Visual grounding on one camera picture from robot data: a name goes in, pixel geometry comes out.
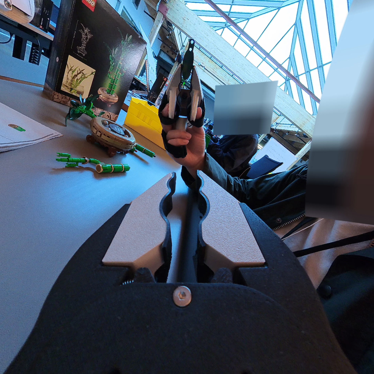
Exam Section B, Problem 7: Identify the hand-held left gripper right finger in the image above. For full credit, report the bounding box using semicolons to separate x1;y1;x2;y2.
197;170;266;282

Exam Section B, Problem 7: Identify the small black toy box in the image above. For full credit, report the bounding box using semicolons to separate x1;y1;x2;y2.
149;72;173;101

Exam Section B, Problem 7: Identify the tan round toy pot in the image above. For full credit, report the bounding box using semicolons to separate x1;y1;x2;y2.
86;117;137;158

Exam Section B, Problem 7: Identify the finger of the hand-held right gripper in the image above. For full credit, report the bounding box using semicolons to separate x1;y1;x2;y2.
167;64;185;114
188;67;203;118

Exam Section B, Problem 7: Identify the person's right forearm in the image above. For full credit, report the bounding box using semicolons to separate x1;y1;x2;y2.
181;152;310;229

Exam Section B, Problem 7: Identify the toy bamboo sprig with leaves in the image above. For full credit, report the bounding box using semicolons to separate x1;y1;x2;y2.
65;94;105;127

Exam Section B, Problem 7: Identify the white background board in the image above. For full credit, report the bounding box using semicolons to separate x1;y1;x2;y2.
254;137;297;172

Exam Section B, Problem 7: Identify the short green toy bamboo stalk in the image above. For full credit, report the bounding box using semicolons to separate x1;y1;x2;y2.
130;144;156;158

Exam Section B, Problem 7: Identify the black toy set box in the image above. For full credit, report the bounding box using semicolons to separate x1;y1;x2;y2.
43;0;147;115

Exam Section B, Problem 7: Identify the open instruction booklet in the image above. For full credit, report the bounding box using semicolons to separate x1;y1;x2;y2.
0;102;64;153

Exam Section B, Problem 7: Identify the green toy leaf piece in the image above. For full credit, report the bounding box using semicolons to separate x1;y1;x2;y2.
181;39;196;85

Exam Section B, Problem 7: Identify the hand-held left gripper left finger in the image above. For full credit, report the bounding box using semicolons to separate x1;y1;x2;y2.
102;172;177;282

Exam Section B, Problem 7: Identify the person's dark clothing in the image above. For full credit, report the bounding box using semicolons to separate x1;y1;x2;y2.
273;216;374;374

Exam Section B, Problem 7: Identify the person's right hand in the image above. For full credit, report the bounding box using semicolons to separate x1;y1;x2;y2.
160;104;207;170

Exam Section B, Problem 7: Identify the stack of yellow bins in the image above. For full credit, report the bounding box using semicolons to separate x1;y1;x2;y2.
124;97;167;150

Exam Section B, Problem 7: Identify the grey desk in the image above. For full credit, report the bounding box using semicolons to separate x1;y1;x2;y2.
0;79;205;374

